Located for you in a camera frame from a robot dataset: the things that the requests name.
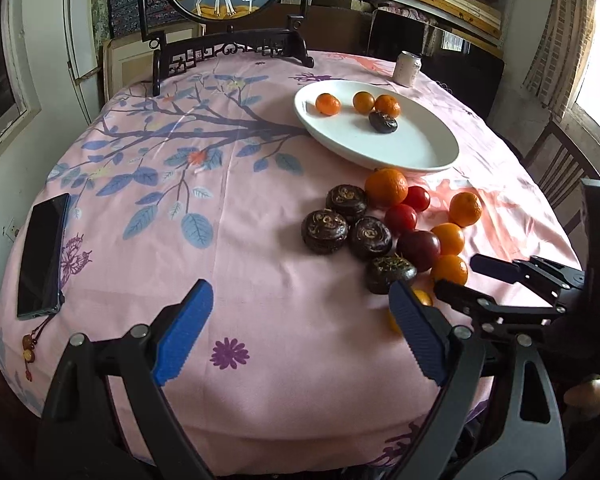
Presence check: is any beige patterned curtain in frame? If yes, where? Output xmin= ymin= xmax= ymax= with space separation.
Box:
xmin=522 ymin=0 xmax=598 ymax=122

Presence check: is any large orange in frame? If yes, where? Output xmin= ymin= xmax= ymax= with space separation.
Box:
xmin=364 ymin=167 xmax=409 ymax=208

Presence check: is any white drink can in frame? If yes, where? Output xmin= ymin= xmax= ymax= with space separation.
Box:
xmin=392 ymin=51 xmax=423 ymax=88

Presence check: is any dark red plum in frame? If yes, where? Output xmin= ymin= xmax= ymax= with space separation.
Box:
xmin=396 ymin=229 xmax=442 ymax=273

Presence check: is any white door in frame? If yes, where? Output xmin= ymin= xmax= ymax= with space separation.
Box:
xmin=62 ymin=0 xmax=106 ymax=126

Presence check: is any dark patterned round fruit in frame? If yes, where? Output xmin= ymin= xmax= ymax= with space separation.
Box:
xmin=365 ymin=255 xmax=418 ymax=295
xmin=325 ymin=184 xmax=368 ymax=223
xmin=301 ymin=208 xmax=351 ymax=255
xmin=349 ymin=216 xmax=394 ymax=262
xmin=369 ymin=111 xmax=399 ymax=134

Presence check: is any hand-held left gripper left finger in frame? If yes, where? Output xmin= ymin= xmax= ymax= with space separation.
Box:
xmin=36 ymin=279 xmax=216 ymax=480

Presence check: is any white framed board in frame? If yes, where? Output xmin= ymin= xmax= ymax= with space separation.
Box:
xmin=102 ymin=25 xmax=206 ymax=103

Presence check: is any person's right hand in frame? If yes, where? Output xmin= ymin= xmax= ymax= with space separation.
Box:
xmin=564 ymin=374 xmax=600 ymax=422

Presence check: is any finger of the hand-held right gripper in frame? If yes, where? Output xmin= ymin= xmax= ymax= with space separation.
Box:
xmin=433 ymin=279 xmax=567 ymax=348
xmin=470 ymin=254 xmax=588 ymax=311

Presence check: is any pink floral tablecloth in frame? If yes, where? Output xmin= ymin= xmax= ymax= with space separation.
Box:
xmin=0 ymin=50 xmax=583 ymax=477

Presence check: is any black smartphone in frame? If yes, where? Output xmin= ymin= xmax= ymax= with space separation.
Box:
xmin=16 ymin=192 xmax=72 ymax=321

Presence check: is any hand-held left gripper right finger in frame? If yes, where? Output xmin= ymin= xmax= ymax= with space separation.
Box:
xmin=387 ymin=280 xmax=568 ymax=480

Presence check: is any beaded phone charm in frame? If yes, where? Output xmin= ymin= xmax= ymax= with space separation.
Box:
xmin=21 ymin=310 xmax=52 ymax=382

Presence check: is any wooden chair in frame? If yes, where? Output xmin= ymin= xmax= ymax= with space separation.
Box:
xmin=522 ymin=115 xmax=600 ymax=236

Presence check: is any black flat panel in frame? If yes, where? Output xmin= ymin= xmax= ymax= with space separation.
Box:
xmin=367 ymin=10 xmax=506 ymax=121

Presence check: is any red cherry tomato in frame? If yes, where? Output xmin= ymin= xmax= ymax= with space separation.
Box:
xmin=384 ymin=203 xmax=419 ymax=235
xmin=404 ymin=186 xmax=431 ymax=212

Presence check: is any white oval plate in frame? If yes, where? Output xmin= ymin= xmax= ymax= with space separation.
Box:
xmin=294 ymin=79 xmax=461 ymax=173

